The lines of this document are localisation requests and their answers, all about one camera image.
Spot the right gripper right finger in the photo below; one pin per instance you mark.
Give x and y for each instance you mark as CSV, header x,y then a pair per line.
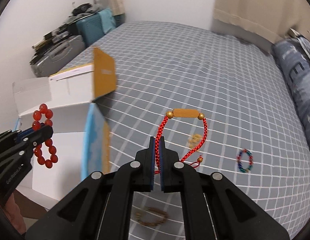
x,y
213,207

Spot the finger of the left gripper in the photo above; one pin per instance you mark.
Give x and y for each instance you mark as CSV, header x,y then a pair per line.
x,y
8,139
28,139

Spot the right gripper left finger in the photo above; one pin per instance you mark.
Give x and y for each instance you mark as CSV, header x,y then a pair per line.
x,y
100,206

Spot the left hand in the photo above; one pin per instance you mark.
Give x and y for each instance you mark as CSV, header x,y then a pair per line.
x,y
12,212

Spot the blue yellow cardboard shoebox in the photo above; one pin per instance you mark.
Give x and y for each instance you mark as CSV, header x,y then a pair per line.
x,y
81,133

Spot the grey hard case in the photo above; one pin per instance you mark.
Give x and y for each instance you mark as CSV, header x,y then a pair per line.
x,y
57,57

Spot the grey checked bed sheet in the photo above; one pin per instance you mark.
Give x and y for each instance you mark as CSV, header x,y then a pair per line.
x,y
255,137

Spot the teal suitcase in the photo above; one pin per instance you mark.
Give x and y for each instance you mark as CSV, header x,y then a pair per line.
x,y
93,27

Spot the blue folded duvet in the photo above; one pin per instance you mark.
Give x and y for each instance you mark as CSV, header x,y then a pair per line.
x,y
295,67

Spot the patterned pillow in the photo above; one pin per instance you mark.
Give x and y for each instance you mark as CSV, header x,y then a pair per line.
x,y
304,42

